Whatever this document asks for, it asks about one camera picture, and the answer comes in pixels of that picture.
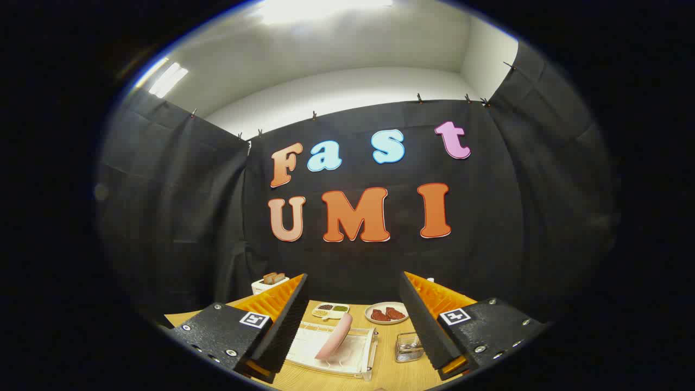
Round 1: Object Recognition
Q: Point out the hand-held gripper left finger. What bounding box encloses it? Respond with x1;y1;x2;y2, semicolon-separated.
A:
173;273;309;384

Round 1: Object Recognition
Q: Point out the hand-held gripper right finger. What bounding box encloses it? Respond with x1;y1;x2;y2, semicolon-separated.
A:
400;271;546;381

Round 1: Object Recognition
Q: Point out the metal wire basket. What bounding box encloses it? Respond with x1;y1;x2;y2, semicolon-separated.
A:
395;332;425;363

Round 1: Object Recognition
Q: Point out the pink plate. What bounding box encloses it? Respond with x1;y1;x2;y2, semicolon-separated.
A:
315;313;353;361

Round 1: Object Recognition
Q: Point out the white wire dish rack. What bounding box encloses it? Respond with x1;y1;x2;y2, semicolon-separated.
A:
285;321;379;381

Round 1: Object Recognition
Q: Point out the white plate with meat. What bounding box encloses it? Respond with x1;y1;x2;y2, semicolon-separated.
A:
365;302;409;325

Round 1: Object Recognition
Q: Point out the white divided condiment dish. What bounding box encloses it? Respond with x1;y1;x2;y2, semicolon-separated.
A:
312;302;350;320

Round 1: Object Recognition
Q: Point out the white toaster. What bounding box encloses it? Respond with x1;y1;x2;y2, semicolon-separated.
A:
251;276;290;295

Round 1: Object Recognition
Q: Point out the black backdrop cloth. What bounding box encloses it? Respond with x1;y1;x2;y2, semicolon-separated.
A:
95;41;620;326

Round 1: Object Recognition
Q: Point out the ceiling light panel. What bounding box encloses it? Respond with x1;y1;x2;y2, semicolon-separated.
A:
148;61;189;99

